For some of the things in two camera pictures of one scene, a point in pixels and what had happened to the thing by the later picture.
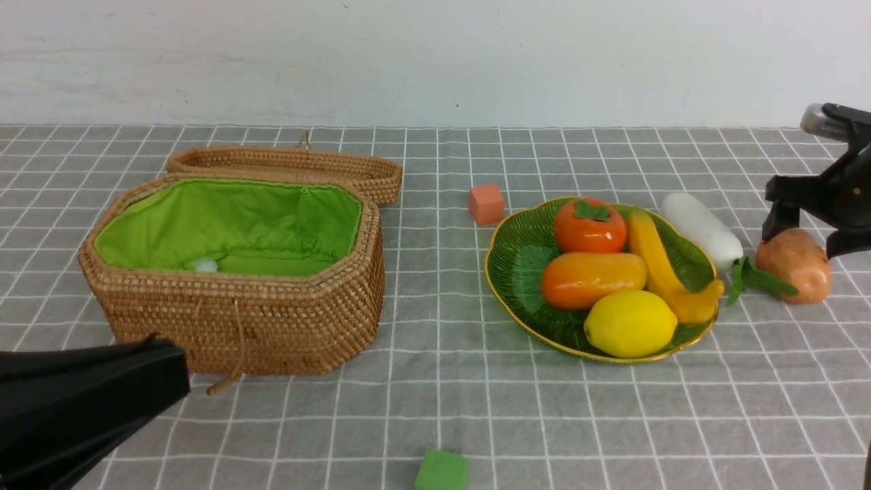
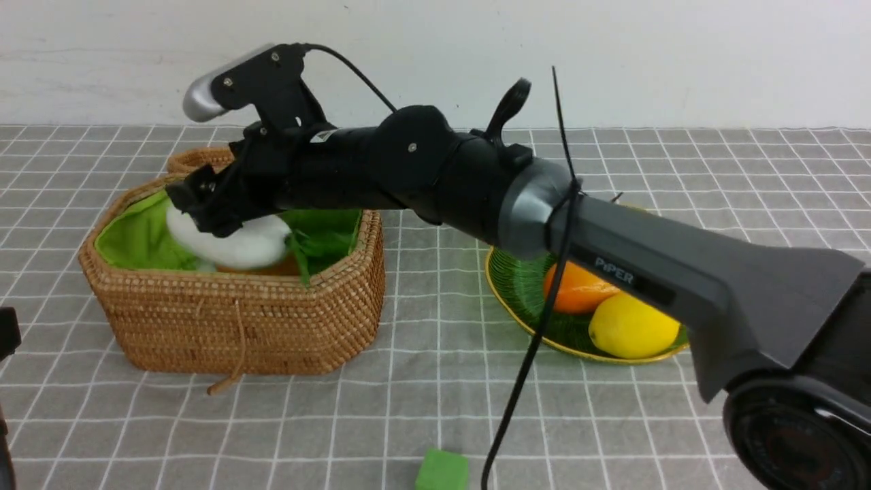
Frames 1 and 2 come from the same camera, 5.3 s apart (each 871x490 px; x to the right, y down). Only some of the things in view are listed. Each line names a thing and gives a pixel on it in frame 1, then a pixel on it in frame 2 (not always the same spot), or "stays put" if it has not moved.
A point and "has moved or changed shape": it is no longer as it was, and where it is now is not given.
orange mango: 573,280 stays put
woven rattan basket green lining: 250,274 stays put
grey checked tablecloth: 776,397 stays put
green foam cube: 442,469 stays put
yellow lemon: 630,323 stays put
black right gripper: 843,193 to 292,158
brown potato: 796,257 has moved or changed shape
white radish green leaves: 708,239 has moved or changed shape
